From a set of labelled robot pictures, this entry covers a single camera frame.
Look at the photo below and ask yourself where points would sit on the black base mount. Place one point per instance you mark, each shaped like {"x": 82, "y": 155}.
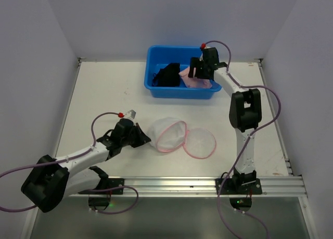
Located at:
{"x": 103, "y": 185}
{"x": 244, "y": 185}

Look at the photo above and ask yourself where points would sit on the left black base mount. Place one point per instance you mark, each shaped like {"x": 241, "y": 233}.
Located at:
{"x": 103, "y": 185}

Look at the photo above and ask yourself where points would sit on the white mesh laundry bag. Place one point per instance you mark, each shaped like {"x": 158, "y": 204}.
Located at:
{"x": 170, "y": 134}

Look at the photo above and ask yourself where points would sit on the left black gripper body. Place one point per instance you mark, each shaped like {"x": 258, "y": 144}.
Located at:
{"x": 137, "y": 135}

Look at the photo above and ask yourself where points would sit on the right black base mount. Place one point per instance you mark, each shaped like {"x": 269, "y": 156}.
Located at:
{"x": 244, "y": 185}

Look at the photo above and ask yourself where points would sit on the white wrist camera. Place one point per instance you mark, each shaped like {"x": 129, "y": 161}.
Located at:
{"x": 203, "y": 47}
{"x": 128, "y": 115}

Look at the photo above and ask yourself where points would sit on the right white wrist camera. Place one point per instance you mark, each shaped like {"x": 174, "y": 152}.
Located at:
{"x": 203, "y": 47}

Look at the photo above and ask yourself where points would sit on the aluminium mounting rail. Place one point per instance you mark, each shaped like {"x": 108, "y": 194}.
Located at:
{"x": 205, "y": 186}

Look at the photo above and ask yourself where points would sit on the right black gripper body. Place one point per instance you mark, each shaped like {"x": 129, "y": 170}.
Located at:
{"x": 199, "y": 67}

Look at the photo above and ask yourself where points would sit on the blue plastic tub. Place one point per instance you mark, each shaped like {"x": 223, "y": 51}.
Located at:
{"x": 159, "y": 56}

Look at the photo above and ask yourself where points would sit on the black bra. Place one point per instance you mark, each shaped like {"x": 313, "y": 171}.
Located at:
{"x": 167, "y": 76}

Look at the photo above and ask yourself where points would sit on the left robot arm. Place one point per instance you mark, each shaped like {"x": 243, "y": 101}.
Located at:
{"x": 51, "y": 180}

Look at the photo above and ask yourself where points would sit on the pink bra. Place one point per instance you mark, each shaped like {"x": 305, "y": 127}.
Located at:
{"x": 194, "y": 82}

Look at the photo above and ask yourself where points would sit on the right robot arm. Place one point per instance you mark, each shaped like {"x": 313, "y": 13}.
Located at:
{"x": 245, "y": 114}

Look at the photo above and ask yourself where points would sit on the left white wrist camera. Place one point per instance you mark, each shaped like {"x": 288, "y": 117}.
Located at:
{"x": 128, "y": 115}

